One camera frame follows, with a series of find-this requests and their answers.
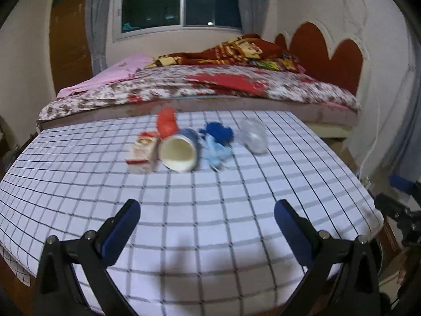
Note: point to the brown wooden door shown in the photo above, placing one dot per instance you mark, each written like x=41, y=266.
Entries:
x=69, y=46

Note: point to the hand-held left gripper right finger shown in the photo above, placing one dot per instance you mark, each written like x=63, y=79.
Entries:
x=292, y=233

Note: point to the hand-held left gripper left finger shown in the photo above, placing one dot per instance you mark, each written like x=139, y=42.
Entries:
x=121, y=230

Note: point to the red printed blanket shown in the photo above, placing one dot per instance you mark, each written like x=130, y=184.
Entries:
x=236, y=51

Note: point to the light blue face mask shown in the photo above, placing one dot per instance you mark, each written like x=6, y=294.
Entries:
x=213, y=154

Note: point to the blue and cream paper cup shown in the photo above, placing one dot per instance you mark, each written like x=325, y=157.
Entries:
x=177, y=153

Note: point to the pink cloth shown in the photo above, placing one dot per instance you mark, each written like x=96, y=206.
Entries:
x=108, y=75

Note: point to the bed with floral blanket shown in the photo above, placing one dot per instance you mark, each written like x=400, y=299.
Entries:
x=164, y=85

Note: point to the glass window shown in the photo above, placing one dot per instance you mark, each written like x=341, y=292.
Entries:
x=210, y=3

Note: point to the white checked tablecloth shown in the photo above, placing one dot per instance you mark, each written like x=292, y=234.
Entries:
x=230, y=204

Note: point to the red and white small box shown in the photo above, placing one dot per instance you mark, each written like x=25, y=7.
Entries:
x=143, y=153

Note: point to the clear plastic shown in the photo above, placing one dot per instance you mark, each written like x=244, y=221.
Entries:
x=253, y=135

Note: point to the red wrapper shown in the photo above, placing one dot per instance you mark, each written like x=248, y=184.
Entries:
x=167, y=121

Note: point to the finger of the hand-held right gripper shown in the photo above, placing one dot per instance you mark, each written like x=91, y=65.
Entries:
x=399, y=183
x=386, y=204

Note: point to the blue cloth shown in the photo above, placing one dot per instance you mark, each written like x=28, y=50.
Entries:
x=218, y=131

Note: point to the red scalloped headboard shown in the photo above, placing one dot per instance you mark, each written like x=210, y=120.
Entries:
x=345, y=59

